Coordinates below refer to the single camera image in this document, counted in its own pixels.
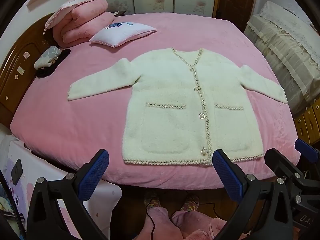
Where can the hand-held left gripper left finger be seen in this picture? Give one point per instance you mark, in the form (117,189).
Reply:
(96,170)

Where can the black device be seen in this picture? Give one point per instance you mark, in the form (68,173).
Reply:
(17,171)

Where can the pink bed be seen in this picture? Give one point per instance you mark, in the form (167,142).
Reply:
(75,120)

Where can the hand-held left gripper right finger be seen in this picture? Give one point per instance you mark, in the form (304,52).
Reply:
(226,172)

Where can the white cartoon storage box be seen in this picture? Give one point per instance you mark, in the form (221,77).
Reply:
(32,160)

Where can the lace-covered furniture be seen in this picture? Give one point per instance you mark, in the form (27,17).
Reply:
(282,45)

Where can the person's leg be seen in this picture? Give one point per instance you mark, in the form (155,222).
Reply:
(200,227)
(160,222)

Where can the person's left leg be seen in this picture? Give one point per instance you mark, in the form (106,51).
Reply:
(160,222)

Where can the wooden headboard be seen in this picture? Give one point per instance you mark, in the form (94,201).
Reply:
(15,62)

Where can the wooden drawer cabinet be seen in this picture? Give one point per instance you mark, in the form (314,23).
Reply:
(308,125)

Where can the black cloth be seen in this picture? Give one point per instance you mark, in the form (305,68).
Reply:
(50,71)

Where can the white fluffy cardigan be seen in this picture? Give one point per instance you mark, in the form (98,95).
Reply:
(170,85)

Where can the person's right leg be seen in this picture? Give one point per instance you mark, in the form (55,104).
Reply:
(200,227)

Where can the brown wooden door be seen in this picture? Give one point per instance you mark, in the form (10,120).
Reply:
(237,0)

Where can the knitted slipper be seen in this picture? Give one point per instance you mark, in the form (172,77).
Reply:
(152,201)
(190,203)

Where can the person's legs in pink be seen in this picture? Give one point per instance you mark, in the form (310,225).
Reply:
(153,227)

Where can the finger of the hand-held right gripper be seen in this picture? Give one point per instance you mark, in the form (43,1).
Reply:
(305,147)
(277,160)

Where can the folded pink quilt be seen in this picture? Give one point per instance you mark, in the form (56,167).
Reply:
(82,22)

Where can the grey folded cloth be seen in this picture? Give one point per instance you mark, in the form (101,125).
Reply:
(47,55)

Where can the white printed cushion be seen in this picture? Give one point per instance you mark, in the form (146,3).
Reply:
(120,33)

